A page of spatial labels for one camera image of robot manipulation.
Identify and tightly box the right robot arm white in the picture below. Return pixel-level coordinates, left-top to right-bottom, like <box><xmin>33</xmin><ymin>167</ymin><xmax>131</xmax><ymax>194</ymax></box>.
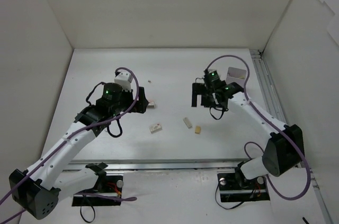
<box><xmin>191</xmin><ymin>70</ymin><xmax>304</xmax><ymax>188</ymax></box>

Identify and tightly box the black object bottom right corner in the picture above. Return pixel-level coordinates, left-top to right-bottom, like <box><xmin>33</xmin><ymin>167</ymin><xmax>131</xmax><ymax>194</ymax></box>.
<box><xmin>302</xmin><ymin>217</ymin><xmax>310</xmax><ymax>224</ymax></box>

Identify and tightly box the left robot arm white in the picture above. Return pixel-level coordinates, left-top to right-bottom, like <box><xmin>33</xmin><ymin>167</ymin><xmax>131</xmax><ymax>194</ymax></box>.
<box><xmin>8</xmin><ymin>82</ymin><xmax>148</xmax><ymax>220</ymax></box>

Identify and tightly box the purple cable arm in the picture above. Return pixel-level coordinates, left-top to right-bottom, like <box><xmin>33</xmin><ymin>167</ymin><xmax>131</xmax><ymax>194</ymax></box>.
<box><xmin>0</xmin><ymin>66</ymin><xmax>140</xmax><ymax>217</ymax></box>
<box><xmin>205</xmin><ymin>55</ymin><xmax>311</xmax><ymax>200</ymax></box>

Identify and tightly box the black cable left base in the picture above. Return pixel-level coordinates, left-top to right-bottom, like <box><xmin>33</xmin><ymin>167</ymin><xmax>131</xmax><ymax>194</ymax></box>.
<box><xmin>79</xmin><ymin>194</ymin><xmax>96</xmax><ymax>222</ymax></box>

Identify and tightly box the black cable base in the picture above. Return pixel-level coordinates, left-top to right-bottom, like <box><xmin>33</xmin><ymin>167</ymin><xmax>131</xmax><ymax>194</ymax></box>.
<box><xmin>214</xmin><ymin>181</ymin><xmax>255</xmax><ymax>207</ymax></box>
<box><xmin>79</xmin><ymin>194</ymin><xmax>96</xmax><ymax>222</ymax></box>

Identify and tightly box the aluminium rail frame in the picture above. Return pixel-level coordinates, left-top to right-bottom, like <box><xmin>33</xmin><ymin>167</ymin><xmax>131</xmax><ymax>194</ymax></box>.
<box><xmin>39</xmin><ymin>49</ymin><xmax>334</xmax><ymax>224</ymax></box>

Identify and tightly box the white eraser red logo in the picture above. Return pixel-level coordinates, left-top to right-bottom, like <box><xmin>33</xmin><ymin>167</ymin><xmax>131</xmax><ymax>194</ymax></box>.
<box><xmin>149</xmin><ymin>123</ymin><xmax>163</xmax><ymax>134</ymax></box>

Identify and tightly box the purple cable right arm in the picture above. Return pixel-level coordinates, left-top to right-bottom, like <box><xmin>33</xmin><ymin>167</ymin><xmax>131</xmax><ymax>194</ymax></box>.
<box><xmin>205</xmin><ymin>55</ymin><xmax>311</xmax><ymax>200</ymax></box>

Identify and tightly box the clear divided organizer container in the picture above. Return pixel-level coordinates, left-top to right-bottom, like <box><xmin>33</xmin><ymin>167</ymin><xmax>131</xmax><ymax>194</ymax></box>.
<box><xmin>226</xmin><ymin>67</ymin><xmax>247</xmax><ymax>87</ymax></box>

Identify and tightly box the black cable right base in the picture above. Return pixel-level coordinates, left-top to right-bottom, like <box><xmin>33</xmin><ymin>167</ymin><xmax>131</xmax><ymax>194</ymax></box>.
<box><xmin>214</xmin><ymin>181</ymin><xmax>255</xmax><ymax>207</ymax></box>

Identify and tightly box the eraser with pink sleeve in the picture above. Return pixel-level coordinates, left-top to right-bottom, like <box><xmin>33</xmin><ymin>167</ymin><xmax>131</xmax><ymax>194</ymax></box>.
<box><xmin>147</xmin><ymin>101</ymin><xmax>156</xmax><ymax>109</ymax></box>

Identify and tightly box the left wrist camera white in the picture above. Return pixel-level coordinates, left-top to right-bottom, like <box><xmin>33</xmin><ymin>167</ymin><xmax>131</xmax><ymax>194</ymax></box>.
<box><xmin>114</xmin><ymin>71</ymin><xmax>133</xmax><ymax>92</ymax></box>

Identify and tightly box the small tan eraser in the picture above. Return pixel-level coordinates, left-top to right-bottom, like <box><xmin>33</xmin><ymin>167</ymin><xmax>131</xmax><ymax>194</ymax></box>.
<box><xmin>194</xmin><ymin>126</ymin><xmax>201</xmax><ymax>135</ymax></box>

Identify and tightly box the white worn eraser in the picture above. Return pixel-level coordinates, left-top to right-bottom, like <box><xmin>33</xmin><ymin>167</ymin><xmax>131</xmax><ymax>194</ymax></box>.
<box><xmin>183</xmin><ymin>117</ymin><xmax>192</xmax><ymax>129</ymax></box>

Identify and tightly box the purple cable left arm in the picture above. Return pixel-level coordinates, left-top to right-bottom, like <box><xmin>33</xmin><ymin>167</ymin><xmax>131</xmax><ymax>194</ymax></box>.
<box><xmin>0</xmin><ymin>66</ymin><xmax>140</xmax><ymax>217</ymax></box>

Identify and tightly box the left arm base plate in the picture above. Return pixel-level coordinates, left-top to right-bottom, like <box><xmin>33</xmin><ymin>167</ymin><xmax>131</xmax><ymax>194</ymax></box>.
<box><xmin>72</xmin><ymin>175</ymin><xmax>123</xmax><ymax>207</ymax></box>

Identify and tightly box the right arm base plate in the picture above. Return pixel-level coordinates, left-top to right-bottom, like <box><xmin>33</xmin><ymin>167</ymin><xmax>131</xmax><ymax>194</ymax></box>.
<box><xmin>217</xmin><ymin>173</ymin><xmax>270</xmax><ymax>203</ymax></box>

